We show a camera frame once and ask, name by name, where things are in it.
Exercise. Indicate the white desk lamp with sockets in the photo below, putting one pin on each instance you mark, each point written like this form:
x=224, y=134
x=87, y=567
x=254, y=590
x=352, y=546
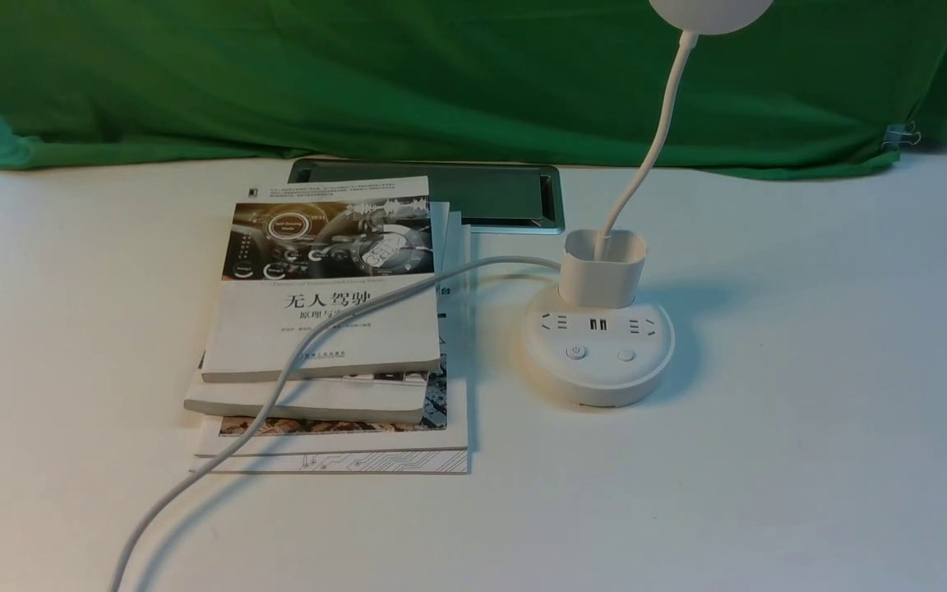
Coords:
x=591, y=339

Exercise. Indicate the top book with car cover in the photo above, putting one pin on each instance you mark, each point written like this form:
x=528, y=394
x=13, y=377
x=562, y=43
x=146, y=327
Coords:
x=305, y=275

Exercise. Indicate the green backdrop cloth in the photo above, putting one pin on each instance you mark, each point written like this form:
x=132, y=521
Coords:
x=810, y=90

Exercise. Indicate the metal binder clip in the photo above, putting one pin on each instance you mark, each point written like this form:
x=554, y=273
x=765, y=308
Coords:
x=898, y=135

